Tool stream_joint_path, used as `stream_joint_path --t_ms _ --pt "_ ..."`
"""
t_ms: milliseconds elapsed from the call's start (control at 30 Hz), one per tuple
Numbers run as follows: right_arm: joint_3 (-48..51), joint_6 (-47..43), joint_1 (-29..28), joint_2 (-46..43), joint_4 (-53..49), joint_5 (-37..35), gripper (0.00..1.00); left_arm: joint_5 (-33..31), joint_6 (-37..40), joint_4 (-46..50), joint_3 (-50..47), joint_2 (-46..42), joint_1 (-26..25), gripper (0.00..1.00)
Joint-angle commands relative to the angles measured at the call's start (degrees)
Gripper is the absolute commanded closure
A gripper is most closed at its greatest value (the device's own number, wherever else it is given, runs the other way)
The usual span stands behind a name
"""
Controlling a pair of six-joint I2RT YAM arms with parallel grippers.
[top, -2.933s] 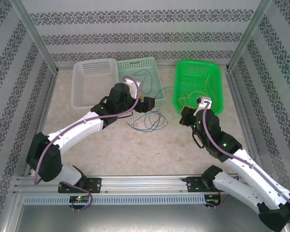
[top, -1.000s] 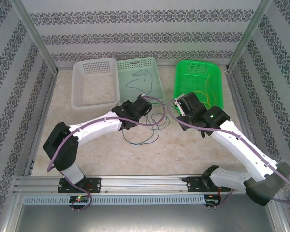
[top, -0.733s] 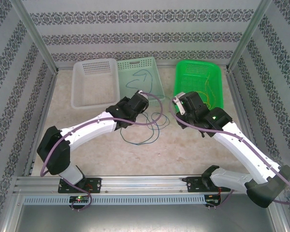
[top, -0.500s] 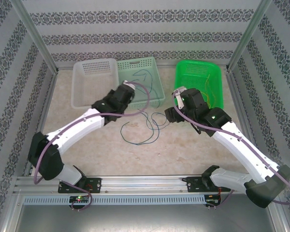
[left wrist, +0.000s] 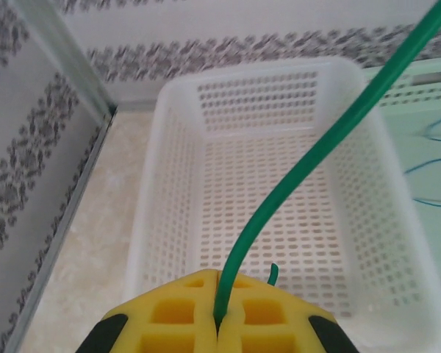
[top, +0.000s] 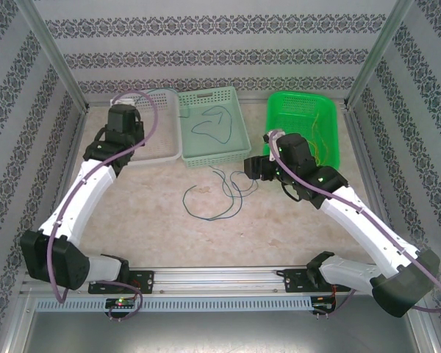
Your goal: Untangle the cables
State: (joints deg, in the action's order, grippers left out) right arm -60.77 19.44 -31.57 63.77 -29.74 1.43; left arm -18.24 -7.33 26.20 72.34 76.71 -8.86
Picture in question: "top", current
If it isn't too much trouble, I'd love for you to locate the aluminium frame post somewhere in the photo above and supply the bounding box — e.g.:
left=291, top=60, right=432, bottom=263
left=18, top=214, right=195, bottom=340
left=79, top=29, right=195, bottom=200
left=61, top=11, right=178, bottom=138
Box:
left=344, top=0, right=415, bottom=110
left=18, top=0, right=90, bottom=110

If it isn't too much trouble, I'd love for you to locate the blue cable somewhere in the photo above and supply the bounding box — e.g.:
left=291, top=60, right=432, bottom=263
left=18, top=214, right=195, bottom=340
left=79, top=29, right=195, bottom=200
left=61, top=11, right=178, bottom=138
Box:
left=229, top=169, right=260, bottom=196
left=182, top=185, right=243, bottom=222
left=209, top=167, right=243, bottom=216
left=190, top=105, right=233, bottom=145

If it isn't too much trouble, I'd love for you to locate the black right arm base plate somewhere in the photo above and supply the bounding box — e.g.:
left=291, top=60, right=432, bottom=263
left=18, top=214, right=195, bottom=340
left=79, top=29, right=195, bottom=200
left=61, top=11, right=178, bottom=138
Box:
left=283, top=268, right=339, bottom=293

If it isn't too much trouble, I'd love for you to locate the aluminium table edge rail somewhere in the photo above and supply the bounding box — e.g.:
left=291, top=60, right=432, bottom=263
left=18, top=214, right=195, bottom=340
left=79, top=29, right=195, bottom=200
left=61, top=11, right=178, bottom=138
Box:
left=344, top=107, right=404, bottom=242
left=35, top=106, right=92, bottom=271

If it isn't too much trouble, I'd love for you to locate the grey metal sheet panel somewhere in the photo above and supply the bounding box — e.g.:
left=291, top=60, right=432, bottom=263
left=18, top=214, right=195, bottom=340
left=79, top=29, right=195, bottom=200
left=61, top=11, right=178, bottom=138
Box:
left=18, top=310, right=427, bottom=353

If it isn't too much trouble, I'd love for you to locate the white perforated plastic basket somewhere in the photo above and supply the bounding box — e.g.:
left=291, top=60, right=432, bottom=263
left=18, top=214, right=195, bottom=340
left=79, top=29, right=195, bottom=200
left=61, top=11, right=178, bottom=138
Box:
left=108, top=89, right=182, bottom=165

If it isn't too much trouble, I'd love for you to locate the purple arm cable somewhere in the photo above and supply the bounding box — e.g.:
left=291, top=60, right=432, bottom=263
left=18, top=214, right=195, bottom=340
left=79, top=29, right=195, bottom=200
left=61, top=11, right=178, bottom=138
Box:
left=261, top=129, right=441, bottom=317
left=46, top=90, right=159, bottom=321

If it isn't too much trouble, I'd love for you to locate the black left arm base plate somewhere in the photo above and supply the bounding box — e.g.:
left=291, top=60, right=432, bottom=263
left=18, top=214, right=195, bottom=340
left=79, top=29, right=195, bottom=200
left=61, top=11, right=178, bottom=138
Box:
left=89, top=270, right=155, bottom=295

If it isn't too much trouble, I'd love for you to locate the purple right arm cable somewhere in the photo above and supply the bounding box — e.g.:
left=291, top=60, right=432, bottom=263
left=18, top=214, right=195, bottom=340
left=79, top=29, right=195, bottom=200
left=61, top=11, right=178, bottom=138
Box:
left=261, top=129, right=441, bottom=317

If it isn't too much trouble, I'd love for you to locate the slotted grey cable duct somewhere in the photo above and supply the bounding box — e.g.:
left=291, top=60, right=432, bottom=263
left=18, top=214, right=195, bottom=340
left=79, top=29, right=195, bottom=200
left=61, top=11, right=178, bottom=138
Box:
left=32, top=296, right=314, bottom=313

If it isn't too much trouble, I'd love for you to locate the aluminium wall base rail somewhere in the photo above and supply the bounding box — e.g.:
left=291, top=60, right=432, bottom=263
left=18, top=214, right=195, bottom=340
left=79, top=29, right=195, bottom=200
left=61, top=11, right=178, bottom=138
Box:
left=86, top=97, right=348, bottom=107

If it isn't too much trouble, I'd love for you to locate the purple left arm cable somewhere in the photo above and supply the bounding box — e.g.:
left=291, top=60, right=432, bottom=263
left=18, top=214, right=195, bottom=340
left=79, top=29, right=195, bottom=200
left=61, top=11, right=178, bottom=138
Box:
left=46, top=90, right=159, bottom=321

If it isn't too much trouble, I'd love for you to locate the bright green plastic basket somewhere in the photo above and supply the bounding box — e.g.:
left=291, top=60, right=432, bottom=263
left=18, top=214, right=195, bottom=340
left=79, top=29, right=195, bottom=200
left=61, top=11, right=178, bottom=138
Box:
left=261, top=90, right=342, bottom=172

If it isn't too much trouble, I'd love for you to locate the mint perforated plastic basket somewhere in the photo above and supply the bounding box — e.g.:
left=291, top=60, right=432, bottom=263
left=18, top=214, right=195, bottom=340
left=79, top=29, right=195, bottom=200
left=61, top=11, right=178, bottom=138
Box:
left=177, top=86, right=252, bottom=169

